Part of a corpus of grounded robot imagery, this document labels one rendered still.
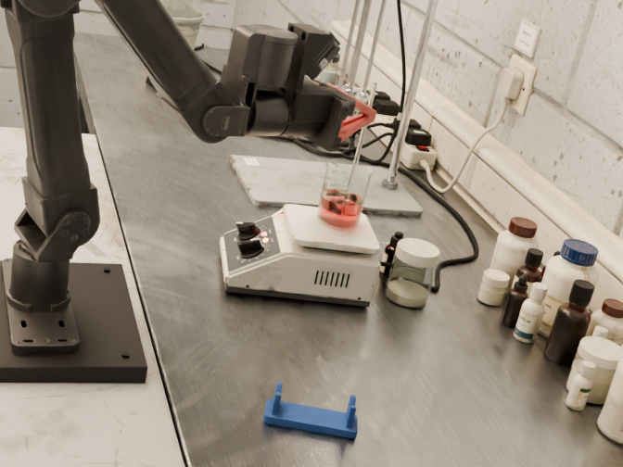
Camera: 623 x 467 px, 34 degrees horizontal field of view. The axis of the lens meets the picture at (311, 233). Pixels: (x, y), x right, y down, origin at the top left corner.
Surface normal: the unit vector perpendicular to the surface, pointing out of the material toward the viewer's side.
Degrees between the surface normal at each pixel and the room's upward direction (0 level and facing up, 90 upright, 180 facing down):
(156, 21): 88
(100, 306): 1
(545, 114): 90
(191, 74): 79
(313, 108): 90
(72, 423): 0
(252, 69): 90
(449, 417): 0
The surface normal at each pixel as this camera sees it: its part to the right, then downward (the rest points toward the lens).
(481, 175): -0.94, -0.05
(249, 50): 0.57, 0.43
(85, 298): 0.18, -0.90
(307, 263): 0.13, 0.42
